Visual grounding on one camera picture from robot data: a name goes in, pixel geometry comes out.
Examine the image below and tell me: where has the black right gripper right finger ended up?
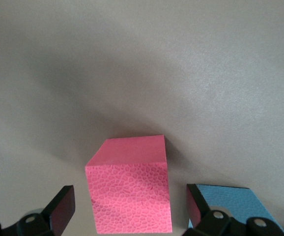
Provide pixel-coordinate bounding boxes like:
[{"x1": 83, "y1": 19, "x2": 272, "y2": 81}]
[{"x1": 182, "y1": 183, "x2": 284, "y2": 236}]

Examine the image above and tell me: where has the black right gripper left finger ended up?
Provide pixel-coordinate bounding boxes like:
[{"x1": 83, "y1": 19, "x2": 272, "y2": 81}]
[{"x1": 0, "y1": 185, "x2": 76, "y2": 236}]

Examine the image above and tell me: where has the red foam cube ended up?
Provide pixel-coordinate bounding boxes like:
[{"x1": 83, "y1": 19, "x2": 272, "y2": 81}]
[{"x1": 85, "y1": 134, "x2": 172, "y2": 235}]

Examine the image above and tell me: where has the blue foam cube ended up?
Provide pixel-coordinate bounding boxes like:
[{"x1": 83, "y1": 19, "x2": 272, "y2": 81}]
[{"x1": 187, "y1": 183, "x2": 284, "y2": 236}]

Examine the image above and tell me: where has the brown table mat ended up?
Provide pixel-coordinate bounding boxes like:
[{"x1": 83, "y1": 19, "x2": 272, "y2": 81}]
[{"x1": 0, "y1": 0, "x2": 284, "y2": 236}]

